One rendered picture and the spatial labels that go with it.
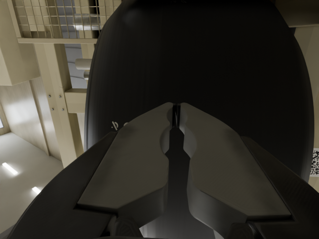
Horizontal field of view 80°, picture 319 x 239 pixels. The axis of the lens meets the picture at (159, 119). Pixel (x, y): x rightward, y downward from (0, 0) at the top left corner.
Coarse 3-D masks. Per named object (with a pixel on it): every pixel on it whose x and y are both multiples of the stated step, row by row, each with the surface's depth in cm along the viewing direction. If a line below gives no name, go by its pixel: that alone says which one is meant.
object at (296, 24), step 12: (276, 0) 46; (288, 0) 42; (300, 0) 38; (312, 0) 34; (288, 12) 41; (300, 12) 38; (312, 12) 34; (288, 24) 41; (300, 24) 37; (312, 24) 34
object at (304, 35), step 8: (296, 32) 42; (304, 32) 40; (312, 32) 37; (304, 40) 40; (312, 40) 37; (304, 48) 40; (312, 48) 37; (304, 56) 40; (312, 56) 37; (312, 64) 37; (312, 72) 37; (312, 80) 37; (312, 88) 37; (312, 184) 44
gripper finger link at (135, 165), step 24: (144, 120) 10; (168, 120) 10; (120, 144) 8; (144, 144) 8; (168, 144) 10; (120, 168) 7; (144, 168) 7; (168, 168) 7; (96, 192) 6; (120, 192) 6; (144, 192) 6; (120, 216) 6; (144, 216) 6
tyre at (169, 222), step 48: (144, 0) 27; (192, 0) 27; (240, 0) 26; (96, 48) 27; (144, 48) 22; (192, 48) 22; (240, 48) 22; (288, 48) 22; (96, 96) 23; (144, 96) 21; (192, 96) 21; (240, 96) 20; (288, 96) 21; (288, 144) 20
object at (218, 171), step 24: (192, 120) 10; (216, 120) 10; (192, 144) 9; (216, 144) 8; (240, 144) 8; (192, 168) 7; (216, 168) 7; (240, 168) 7; (192, 192) 7; (216, 192) 6; (240, 192) 6; (264, 192) 6; (216, 216) 6; (240, 216) 6; (264, 216) 5; (288, 216) 6
